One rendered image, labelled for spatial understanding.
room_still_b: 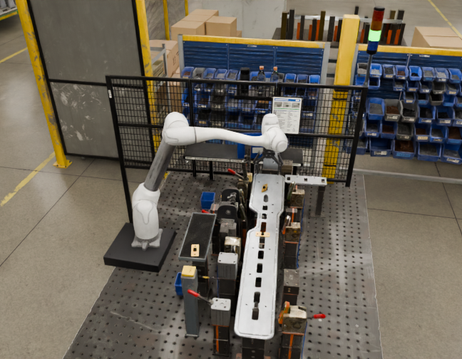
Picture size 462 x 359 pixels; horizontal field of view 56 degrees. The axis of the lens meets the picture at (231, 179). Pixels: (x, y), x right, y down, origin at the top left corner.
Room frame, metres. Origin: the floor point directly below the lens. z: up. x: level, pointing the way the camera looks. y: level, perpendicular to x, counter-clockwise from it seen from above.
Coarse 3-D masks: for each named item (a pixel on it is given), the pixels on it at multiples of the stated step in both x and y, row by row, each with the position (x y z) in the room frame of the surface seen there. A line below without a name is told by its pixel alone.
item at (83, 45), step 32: (32, 0) 4.32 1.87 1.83; (64, 0) 4.25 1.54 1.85; (96, 0) 4.18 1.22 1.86; (128, 0) 4.12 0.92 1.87; (32, 32) 4.33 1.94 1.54; (64, 32) 4.26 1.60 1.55; (96, 32) 4.19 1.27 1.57; (128, 32) 4.13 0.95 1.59; (64, 64) 4.29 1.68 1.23; (96, 64) 4.21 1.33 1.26; (128, 64) 4.14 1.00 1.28; (64, 96) 4.30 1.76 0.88; (96, 96) 4.22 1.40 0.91; (64, 128) 4.32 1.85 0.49; (96, 128) 4.24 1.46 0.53; (128, 128) 4.18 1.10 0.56; (64, 160) 4.33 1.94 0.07
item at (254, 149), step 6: (240, 132) 2.93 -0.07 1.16; (246, 132) 2.93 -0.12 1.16; (252, 132) 2.93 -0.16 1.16; (258, 132) 2.93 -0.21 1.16; (240, 144) 2.77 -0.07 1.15; (240, 150) 2.77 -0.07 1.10; (252, 150) 2.77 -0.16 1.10; (258, 150) 2.77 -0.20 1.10; (240, 156) 2.77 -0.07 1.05; (252, 156) 2.77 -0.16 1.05
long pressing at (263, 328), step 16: (256, 176) 2.58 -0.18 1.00; (272, 176) 2.58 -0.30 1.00; (256, 192) 2.37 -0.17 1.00; (272, 192) 2.37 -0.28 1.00; (256, 208) 2.20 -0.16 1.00; (272, 208) 2.20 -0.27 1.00; (256, 224) 2.04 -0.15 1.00; (272, 224) 2.04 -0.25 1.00; (256, 240) 1.90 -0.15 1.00; (272, 240) 1.90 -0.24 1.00; (256, 256) 1.76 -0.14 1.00; (272, 256) 1.76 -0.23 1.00; (256, 272) 1.64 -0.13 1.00; (272, 272) 1.64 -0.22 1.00; (240, 288) 1.53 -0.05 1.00; (256, 288) 1.53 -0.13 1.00; (272, 288) 1.53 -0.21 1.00; (240, 304) 1.43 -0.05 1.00; (272, 304) 1.43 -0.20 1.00; (240, 320) 1.34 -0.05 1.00; (272, 320) 1.34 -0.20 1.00; (240, 336) 1.25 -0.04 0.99; (256, 336) 1.25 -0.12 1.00; (272, 336) 1.25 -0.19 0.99
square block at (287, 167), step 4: (284, 160) 2.69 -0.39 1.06; (288, 160) 2.69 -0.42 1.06; (284, 164) 2.64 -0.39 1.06; (288, 164) 2.64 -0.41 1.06; (284, 168) 2.63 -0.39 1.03; (288, 168) 2.63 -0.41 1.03; (284, 172) 2.63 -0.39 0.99; (288, 172) 2.63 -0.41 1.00; (284, 176) 2.63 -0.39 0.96; (284, 184) 2.63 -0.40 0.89; (288, 184) 2.63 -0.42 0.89; (284, 188) 2.66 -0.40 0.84; (284, 192) 2.66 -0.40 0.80; (284, 196) 2.66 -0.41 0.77; (284, 200) 2.64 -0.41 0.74; (284, 204) 2.63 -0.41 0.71
